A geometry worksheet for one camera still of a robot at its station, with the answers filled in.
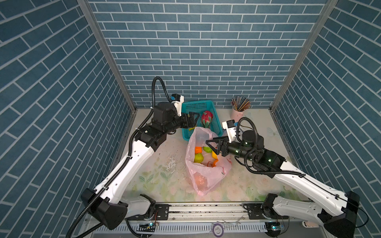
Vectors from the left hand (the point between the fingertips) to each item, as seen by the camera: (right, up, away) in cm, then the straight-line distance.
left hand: (193, 114), depth 69 cm
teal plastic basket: (+4, +8, +47) cm, 48 cm away
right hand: (+6, -11, -4) cm, 13 cm away
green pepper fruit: (+2, -25, +20) cm, 32 cm away
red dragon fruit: (+8, 0, +36) cm, 37 cm away
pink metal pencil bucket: (+30, +1, +39) cm, 50 cm away
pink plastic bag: (+6, -25, 0) cm, 26 cm away
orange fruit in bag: (+2, -21, +21) cm, 29 cm away
